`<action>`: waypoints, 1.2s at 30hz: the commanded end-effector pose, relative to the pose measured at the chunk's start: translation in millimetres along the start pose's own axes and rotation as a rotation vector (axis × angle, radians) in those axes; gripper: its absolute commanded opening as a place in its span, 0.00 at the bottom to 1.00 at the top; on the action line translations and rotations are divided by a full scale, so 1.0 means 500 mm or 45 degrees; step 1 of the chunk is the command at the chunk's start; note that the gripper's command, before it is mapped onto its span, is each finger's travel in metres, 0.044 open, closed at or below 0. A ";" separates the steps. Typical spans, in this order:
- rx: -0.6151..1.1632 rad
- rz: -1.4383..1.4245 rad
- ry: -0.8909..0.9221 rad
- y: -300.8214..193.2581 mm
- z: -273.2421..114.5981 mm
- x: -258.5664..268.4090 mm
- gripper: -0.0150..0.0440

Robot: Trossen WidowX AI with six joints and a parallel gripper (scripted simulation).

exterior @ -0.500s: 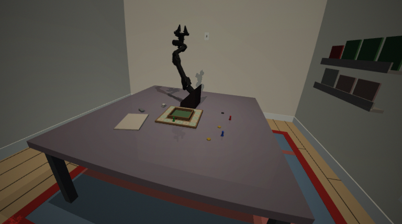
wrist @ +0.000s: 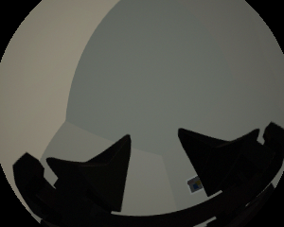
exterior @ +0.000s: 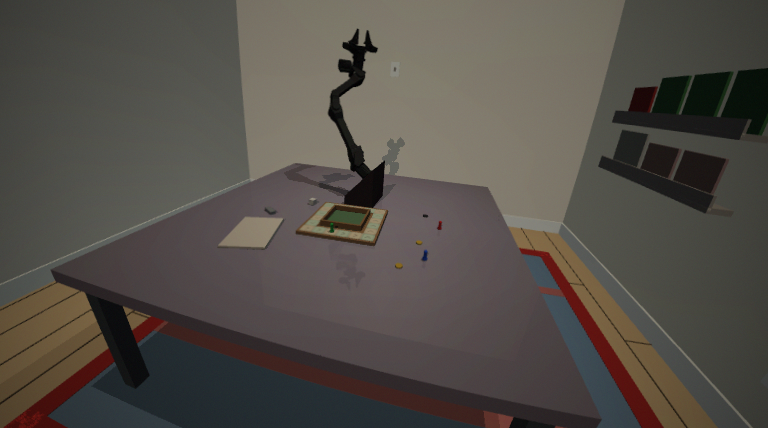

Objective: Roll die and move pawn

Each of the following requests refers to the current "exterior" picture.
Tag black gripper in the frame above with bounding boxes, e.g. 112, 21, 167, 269
342, 29, 378, 63

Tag beige board track with arrow squares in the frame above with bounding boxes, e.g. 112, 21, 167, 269
296, 202, 388, 246

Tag beige flat rectangular board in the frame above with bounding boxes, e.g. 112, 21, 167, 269
217, 216, 284, 250

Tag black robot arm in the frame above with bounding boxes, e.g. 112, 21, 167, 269
327, 59, 371, 180

